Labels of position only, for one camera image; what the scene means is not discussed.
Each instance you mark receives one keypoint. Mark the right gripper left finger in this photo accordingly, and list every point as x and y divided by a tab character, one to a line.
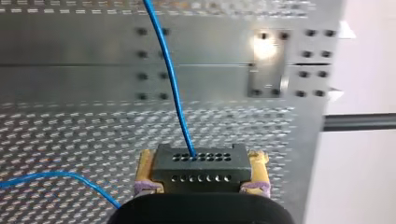
144	174

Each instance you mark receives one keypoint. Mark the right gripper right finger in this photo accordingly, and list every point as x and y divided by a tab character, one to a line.
259	174

